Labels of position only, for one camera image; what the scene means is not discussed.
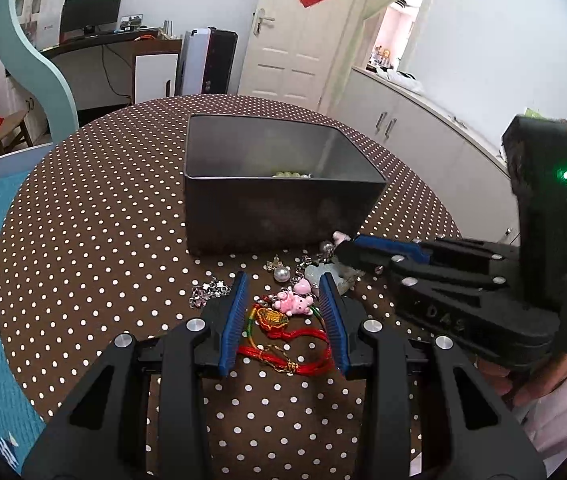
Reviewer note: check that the black computer monitor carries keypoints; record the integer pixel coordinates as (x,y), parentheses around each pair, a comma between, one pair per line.
(91,10)

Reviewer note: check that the white sideboard cabinet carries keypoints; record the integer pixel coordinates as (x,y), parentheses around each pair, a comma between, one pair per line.
(413,135)

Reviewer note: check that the pink heart charm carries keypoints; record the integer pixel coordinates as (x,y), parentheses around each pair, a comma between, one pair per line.
(302,287)

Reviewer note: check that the teal curved bed frame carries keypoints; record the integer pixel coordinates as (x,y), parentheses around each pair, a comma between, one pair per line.
(28,65)

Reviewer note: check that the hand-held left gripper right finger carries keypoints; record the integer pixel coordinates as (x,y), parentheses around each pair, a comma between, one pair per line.
(336,332)

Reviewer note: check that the white tower appliance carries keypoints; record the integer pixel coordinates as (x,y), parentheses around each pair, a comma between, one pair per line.
(194,60)

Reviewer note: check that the pale jade pendant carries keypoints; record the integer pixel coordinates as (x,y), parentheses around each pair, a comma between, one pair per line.
(326,272)

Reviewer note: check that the pink pig charm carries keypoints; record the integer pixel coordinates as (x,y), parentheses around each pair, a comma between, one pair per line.
(291,304)

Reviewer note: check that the person's right hand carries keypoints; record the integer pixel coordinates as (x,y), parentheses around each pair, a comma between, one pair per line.
(506,380)

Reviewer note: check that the person's right forearm pink sleeve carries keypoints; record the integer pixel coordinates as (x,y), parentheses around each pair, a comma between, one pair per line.
(563,410)

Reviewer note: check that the brown polka dot tablecloth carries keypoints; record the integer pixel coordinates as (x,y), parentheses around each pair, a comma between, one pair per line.
(103,240)

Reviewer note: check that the white pearl bead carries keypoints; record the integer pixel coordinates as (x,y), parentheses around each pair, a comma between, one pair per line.
(282,274)

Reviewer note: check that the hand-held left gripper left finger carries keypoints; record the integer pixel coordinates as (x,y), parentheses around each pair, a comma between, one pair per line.
(231,327)

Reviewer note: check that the small pink charm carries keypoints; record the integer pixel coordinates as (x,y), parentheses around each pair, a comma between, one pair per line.
(339,236)

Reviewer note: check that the dark wooden desk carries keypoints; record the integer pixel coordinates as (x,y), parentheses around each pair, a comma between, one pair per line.
(88,42)

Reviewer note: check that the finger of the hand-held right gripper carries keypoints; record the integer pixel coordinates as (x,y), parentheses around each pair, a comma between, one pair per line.
(368,259)
(393,247)

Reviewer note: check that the white panel door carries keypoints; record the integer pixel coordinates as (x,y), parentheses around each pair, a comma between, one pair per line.
(293,55)

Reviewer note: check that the wooden chair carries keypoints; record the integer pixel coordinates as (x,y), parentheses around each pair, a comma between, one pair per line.
(13,132)

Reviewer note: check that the white desk cabinet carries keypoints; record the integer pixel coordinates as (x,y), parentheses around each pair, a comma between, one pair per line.
(156,77)

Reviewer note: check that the grey metal box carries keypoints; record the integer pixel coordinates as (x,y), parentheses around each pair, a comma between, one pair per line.
(273,215)

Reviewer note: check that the silver ball charm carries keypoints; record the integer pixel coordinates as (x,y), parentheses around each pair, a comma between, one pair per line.
(326,248)

